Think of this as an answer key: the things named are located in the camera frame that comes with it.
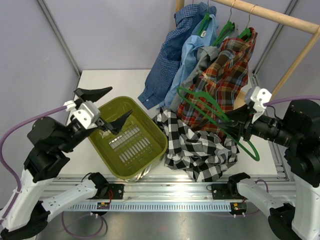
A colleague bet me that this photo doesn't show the black white checkered shirt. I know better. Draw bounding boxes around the black white checkered shirt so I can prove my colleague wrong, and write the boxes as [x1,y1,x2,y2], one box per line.
[153,107,240,182]

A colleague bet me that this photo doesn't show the green hanger with metal hook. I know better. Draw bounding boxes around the green hanger with metal hook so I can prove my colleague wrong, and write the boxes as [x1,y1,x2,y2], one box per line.
[177,86,261,162]

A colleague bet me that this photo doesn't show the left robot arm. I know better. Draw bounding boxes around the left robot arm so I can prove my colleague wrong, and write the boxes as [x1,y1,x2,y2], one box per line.
[0,87,130,240]

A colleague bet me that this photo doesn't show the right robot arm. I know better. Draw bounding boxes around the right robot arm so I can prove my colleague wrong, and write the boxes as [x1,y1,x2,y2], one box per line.
[219,95,320,240]

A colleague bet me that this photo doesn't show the red plaid shirt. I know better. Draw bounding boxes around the red plaid shirt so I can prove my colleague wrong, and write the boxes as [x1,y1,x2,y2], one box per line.
[176,27,258,141]

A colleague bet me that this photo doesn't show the grey shirt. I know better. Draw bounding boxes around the grey shirt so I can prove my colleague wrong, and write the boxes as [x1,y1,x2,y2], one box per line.
[169,46,221,112]

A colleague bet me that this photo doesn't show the light blue shirt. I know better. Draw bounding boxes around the light blue shirt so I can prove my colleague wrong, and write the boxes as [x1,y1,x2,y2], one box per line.
[159,14,219,108]

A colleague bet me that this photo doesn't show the green hanger of plaid shirt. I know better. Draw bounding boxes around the green hanger of plaid shirt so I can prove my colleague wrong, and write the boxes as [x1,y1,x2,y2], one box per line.
[238,4,257,42]

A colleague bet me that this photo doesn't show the green hanger of grey shirt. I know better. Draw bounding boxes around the green hanger of grey shirt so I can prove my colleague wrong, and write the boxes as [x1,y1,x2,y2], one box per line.
[212,0,235,47]

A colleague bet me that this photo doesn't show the green hanger of blue shirt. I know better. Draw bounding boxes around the green hanger of blue shirt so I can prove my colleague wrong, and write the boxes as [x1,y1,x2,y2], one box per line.
[197,0,210,37]

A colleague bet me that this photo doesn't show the dark blue checkered shirt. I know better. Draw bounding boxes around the dark blue checkered shirt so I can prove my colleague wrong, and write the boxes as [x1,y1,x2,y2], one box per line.
[138,2,217,110]

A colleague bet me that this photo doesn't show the olive green plastic basket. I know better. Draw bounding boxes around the olive green plastic basket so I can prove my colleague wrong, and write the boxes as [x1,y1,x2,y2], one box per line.
[89,96,168,182]

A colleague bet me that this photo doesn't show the wooden clothes rack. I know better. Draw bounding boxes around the wooden clothes rack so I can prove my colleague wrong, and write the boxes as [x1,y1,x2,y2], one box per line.
[174,0,320,111]

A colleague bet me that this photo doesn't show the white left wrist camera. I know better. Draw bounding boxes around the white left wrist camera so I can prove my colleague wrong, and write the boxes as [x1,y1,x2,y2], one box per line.
[63,100,101,130]

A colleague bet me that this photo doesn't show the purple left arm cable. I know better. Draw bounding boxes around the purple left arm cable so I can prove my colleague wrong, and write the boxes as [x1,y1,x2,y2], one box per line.
[0,106,107,238]

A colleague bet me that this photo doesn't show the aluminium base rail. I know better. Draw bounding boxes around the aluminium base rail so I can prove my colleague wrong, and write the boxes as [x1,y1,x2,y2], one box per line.
[39,174,297,202]

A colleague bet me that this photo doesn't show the white slotted cable duct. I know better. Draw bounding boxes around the white slotted cable duct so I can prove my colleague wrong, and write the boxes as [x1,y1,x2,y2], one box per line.
[67,201,231,212]

